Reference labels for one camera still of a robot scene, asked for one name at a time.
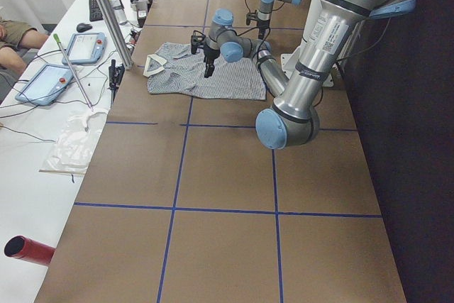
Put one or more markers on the brown paper table cover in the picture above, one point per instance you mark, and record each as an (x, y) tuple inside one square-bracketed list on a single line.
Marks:
[(220, 193)]

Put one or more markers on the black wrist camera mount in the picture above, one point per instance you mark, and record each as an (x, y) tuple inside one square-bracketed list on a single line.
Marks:
[(197, 41)]

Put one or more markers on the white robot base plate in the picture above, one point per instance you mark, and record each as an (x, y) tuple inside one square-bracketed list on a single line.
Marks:
[(291, 63)]

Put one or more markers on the clear water bottle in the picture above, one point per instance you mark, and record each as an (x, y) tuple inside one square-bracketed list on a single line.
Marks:
[(119, 12)]

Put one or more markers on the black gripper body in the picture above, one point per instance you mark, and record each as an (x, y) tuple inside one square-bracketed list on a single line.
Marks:
[(211, 55), (262, 28)]

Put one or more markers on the near blue teach pendant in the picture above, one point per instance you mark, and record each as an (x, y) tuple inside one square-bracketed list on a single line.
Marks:
[(46, 85)]

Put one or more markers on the black keyboard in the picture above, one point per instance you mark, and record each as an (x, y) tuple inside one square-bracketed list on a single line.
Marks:
[(95, 13)]

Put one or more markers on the striped polo shirt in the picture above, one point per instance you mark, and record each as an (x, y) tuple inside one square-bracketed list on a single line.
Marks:
[(173, 69)]

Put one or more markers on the black clamp tool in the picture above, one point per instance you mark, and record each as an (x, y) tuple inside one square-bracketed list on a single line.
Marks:
[(115, 77)]

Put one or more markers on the aluminium frame post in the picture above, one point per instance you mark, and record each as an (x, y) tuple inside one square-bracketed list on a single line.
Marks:
[(115, 32)]

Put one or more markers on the seated person legs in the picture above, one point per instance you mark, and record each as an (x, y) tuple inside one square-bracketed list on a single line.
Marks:
[(14, 36)]

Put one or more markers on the red cylinder tube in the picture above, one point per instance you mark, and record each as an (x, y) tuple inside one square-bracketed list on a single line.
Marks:
[(23, 248)]

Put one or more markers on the blue teach pendant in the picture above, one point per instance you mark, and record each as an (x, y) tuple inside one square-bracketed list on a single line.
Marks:
[(86, 48), (46, 85)]

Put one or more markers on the clear plastic bag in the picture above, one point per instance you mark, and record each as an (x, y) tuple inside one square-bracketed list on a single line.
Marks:
[(74, 147)]

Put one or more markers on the black computer mouse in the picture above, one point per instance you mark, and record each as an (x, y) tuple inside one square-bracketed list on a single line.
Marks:
[(83, 27)]

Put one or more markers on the green tipped metal rod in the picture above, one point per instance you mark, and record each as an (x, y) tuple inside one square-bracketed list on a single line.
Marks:
[(73, 71)]

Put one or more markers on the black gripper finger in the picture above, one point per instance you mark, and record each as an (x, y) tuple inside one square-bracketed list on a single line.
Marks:
[(209, 70)]

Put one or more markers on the blue tape grid lines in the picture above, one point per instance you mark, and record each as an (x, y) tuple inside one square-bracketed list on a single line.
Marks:
[(220, 168)]

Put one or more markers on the far blue teach pendant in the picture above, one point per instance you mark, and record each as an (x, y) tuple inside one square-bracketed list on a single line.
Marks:
[(86, 48)]

